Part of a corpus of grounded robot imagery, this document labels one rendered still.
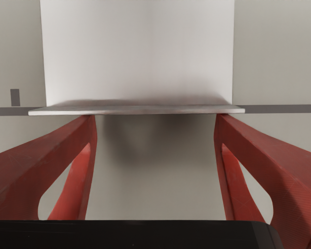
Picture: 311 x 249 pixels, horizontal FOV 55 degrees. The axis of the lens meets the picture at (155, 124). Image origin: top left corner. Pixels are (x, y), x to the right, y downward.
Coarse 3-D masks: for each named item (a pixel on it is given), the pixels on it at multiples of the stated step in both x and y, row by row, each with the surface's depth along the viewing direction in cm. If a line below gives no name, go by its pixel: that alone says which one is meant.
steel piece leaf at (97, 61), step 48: (48, 0) 13; (96, 0) 13; (144, 0) 13; (192, 0) 13; (48, 48) 13; (96, 48) 13; (144, 48) 13; (192, 48) 13; (48, 96) 14; (96, 96) 14; (144, 96) 14; (192, 96) 14
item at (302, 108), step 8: (304, 104) 14; (0, 112) 14; (8, 112) 14; (16, 112) 14; (24, 112) 14; (248, 112) 14; (256, 112) 14; (264, 112) 14; (272, 112) 14; (280, 112) 14; (288, 112) 14; (296, 112) 14; (304, 112) 14
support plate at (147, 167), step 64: (0, 0) 13; (256, 0) 13; (0, 64) 14; (256, 64) 14; (0, 128) 14; (128, 128) 14; (192, 128) 14; (256, 128) 14; (128, 192) 14; (192, 192) 14; (256, 192) 14
